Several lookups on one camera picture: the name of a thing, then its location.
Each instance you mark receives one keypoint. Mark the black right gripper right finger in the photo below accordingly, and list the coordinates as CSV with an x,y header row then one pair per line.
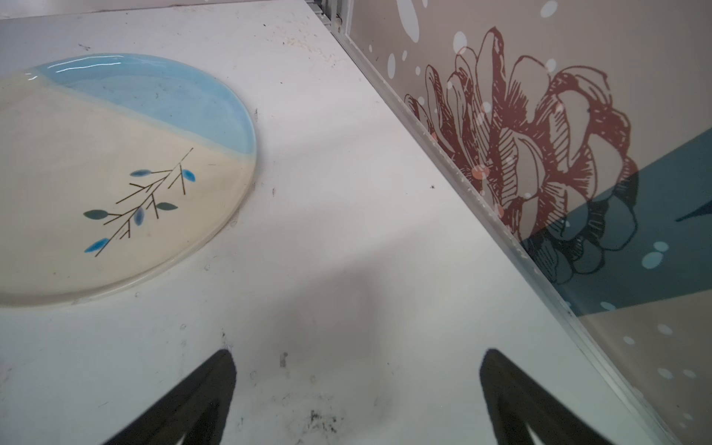
x,y
521,409

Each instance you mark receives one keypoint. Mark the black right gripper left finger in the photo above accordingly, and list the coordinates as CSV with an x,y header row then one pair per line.
x,y
194,412

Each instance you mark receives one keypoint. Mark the cream and blue plate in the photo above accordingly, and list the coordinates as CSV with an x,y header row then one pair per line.
x,y
113,168

